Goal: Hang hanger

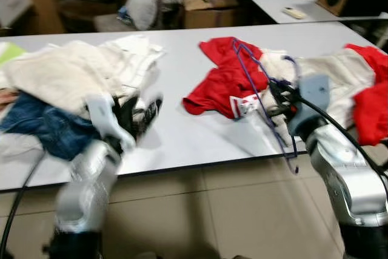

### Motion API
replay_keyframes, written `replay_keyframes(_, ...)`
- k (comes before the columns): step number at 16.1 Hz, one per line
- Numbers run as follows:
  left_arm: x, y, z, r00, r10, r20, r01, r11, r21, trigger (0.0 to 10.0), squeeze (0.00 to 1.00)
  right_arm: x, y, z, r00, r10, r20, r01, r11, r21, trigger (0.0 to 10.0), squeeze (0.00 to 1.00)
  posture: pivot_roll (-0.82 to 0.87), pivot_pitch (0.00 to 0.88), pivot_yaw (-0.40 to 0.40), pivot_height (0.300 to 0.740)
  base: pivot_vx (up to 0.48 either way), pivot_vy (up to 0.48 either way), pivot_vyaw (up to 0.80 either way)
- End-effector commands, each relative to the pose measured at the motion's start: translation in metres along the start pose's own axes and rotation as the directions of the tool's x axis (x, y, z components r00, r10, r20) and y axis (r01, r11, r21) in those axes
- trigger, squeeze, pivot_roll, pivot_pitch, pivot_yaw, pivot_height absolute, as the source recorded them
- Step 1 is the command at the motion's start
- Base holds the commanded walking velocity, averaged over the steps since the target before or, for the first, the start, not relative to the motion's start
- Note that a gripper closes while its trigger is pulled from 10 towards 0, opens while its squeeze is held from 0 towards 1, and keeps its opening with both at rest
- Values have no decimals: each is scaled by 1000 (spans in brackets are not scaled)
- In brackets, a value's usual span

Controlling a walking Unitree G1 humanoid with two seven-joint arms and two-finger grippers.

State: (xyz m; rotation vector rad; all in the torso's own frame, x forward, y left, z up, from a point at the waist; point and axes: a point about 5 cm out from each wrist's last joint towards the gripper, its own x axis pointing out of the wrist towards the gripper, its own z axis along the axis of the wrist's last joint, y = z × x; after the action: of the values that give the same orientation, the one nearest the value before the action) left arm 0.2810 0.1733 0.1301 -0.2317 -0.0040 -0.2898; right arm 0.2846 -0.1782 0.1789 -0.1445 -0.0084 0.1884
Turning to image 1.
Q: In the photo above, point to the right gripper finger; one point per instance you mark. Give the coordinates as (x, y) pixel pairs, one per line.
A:
(276, 112)
(277, 85)

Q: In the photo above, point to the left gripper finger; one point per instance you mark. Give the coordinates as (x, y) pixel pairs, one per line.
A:
(153, 116)
(136, 105)

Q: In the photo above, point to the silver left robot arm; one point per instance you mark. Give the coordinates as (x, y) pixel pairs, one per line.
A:
(85, 186)

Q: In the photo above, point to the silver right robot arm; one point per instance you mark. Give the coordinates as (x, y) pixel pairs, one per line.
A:
(348, 174)

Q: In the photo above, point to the white table with black legs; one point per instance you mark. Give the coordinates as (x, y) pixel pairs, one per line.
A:
(182, 137)

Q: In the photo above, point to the white garment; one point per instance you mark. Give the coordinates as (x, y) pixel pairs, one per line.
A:
(136, 59)

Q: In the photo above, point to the cream pants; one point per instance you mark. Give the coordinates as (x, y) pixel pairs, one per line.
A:
(339, 74)

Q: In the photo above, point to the white remote control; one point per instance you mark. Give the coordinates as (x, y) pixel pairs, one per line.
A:
(295, 13)

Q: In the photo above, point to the blue jeans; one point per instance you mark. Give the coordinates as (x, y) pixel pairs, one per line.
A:
(51, 128)

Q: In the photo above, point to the plain red shirt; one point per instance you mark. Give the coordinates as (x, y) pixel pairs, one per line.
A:
(371, 113)

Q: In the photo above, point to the cream garment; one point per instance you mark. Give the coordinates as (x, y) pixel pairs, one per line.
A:
(54, 71)

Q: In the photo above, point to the cardboard box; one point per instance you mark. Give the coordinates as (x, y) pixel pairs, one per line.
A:
(209, 16)

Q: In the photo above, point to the white pillow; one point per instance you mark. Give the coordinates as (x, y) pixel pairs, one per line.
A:
(140, 7)

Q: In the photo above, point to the brown wicker chair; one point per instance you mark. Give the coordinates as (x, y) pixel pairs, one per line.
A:
(85, 13)

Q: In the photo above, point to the green cloth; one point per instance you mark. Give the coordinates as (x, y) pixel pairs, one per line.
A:
(9, 53)

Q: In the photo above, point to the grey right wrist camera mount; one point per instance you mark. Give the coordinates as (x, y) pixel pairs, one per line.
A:
(312, 92)

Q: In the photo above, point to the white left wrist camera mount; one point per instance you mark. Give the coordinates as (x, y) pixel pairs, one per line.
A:
(106, 119)

